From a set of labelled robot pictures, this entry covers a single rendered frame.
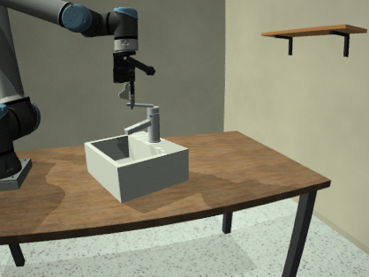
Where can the white square sink basin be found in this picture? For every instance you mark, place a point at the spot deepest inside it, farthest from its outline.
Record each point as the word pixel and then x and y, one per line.
pixel 150 167

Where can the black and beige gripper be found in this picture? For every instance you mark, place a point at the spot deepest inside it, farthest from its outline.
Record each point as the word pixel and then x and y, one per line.
pixel 122 73

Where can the grey mixer tap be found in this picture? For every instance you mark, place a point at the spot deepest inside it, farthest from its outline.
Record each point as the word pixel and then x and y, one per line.
pixel 152 123

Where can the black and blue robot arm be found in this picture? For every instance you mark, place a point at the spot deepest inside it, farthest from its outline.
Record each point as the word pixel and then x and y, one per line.
pixel 22 118

